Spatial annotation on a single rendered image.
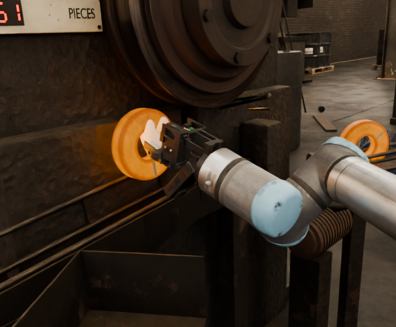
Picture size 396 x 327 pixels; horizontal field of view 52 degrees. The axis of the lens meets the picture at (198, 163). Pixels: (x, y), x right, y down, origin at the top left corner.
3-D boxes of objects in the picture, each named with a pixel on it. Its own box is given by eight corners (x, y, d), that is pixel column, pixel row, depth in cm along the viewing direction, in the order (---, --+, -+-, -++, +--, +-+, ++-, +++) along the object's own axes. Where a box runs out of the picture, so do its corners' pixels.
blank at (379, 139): (352, 178, 129) (358, 181, 126) (327, 142, 124) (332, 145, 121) (391, 145, 128) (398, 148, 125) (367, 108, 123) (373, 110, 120)
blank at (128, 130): (102, 119, 82) (112, 120, 80) (160, 99, 92) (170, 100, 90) (119, 189, 88) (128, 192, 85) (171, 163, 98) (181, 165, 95)
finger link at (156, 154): (156, 137, 86) (184, 154, 81) (155, 144, 86) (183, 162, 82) (138, 141, 83) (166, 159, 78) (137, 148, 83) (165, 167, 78)
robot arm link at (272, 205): (280, 247, 70) (263, 232, 62) (226, 210, 77) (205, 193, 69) (311, 202, 71) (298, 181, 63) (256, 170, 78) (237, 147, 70)
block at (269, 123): (238, 197, 127) (237, 121, 120) (254, 190, 132) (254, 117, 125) (267, 205, 120) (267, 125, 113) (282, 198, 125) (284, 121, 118)
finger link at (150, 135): (143, 109, 86) (172, 126, 81) (141, 135, 89) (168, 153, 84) (132, 112, 84) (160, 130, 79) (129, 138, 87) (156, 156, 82)
